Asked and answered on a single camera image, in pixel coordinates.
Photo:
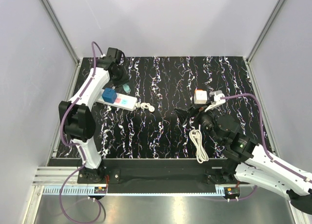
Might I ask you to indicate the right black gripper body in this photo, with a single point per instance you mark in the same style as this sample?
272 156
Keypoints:
206 120

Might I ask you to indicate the white plug with cord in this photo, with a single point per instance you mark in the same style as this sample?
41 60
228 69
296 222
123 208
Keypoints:
145 106

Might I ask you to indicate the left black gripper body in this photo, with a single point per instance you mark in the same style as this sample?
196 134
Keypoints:
121 78

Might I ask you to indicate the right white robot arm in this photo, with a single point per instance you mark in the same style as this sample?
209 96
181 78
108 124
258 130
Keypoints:
250 162

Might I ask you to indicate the white multicolour power strip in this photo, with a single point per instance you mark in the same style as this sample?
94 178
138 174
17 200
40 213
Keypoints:
122 101

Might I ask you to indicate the white cube socket adapter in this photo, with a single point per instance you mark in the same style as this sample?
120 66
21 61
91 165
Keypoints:
200 97

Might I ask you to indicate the blue cube socket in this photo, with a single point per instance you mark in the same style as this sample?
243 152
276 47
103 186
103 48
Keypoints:
109 95

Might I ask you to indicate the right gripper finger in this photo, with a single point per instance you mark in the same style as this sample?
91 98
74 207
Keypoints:
186 117
191 111

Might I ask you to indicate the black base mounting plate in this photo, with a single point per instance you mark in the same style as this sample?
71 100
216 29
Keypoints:
161 176

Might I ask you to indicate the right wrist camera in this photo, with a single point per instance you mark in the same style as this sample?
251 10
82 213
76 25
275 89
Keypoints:
216 98

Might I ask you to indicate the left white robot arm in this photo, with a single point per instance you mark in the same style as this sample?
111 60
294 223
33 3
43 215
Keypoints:
77 125

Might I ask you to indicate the teal small cube plug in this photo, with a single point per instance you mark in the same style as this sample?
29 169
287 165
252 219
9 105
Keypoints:
126 88

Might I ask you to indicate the white slotted cable duct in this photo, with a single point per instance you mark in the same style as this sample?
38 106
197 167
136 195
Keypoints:
54 190

